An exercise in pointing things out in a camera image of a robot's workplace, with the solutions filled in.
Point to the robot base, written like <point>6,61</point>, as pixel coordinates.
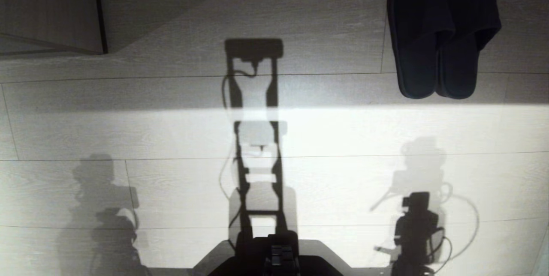
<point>274,259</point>

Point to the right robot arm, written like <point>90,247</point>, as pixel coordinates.
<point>414,241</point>

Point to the dark slipper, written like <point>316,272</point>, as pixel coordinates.
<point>418,31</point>
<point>465,53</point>

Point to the wooden cabinet corner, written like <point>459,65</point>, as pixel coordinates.
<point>47,6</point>

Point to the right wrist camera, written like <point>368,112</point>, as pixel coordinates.
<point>416,200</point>

